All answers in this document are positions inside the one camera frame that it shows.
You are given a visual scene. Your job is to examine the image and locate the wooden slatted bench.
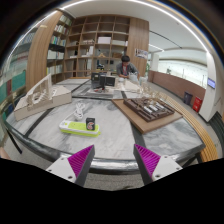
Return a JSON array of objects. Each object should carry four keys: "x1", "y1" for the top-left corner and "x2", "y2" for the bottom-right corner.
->
[{"x1": 160, "y1": 93, "x2": 218, "y2": 162}]

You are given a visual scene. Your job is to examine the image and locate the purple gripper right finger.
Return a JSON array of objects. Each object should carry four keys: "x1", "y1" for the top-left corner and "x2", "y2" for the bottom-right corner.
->
[{"x1": 133, "y1": 144, "x2": 182, "y2": 185}]

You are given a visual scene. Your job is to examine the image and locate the wooden bookshelf wall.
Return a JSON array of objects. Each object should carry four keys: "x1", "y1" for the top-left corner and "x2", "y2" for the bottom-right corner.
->
[{"x1": 26, "y1": 11, "x2": 149, "y2": 89}]

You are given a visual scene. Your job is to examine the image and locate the blue bin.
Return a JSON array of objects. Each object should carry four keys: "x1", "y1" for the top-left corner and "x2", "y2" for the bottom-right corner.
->
[{"x1": 183, "y1": 92, "x2": 193, "y2": 105}]

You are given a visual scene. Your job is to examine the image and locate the red bin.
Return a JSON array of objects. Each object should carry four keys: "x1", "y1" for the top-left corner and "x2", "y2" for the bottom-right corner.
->
[{"x1": 192, "y1": 97, "x2": 202, "y2": 112}]

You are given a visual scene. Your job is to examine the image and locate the brown architectural model board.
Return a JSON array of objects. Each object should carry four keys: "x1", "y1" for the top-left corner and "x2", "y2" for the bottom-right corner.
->
[{"x1": 112, "y1": 98, "x2": 182, "y2": 134}]

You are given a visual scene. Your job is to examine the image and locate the black charger plug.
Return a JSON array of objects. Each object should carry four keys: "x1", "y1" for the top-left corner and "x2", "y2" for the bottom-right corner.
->
[{"x1": 86, "y1": 118, "x2": 95, "y2": 130}]

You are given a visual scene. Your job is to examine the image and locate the seated person dark hair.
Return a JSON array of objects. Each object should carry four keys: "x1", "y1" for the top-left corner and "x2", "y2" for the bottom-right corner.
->
[{"x1": 116, "y1": 55, "x2": 139, "y2": 78}]

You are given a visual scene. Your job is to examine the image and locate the green white power strip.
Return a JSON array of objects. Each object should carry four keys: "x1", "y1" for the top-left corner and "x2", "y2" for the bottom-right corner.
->
[{"x1": 59, "y1": 120, "x2": 100, "y2": 137}]

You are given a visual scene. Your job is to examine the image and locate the white power strip cable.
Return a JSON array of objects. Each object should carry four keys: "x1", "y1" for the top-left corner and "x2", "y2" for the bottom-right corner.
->
[{"x1": 64, "y1": 101, "x2": 87, "y2": 123}]

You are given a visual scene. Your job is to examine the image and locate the wall screen monitor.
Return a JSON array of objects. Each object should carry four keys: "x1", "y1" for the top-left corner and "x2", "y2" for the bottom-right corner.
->
[{"x1": 207, "y1": 78, "x2": 216, "y2": 89}]

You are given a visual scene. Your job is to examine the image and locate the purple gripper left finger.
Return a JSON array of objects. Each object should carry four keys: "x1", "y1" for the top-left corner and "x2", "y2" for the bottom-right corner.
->
[{"x1": 47, "y1": 145, "x2": 95, "y2": 187}]

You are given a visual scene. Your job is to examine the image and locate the black box objects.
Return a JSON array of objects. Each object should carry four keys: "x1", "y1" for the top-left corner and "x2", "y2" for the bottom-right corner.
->
[{"x1": 91, "y1": 73, "x2": 115, "y2": 88}]

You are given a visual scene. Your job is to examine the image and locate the beige architectural model left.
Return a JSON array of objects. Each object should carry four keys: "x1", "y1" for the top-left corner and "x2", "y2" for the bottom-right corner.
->
[{"x1": 14, "y1": 75, "x2": 72, "y2": 121}]

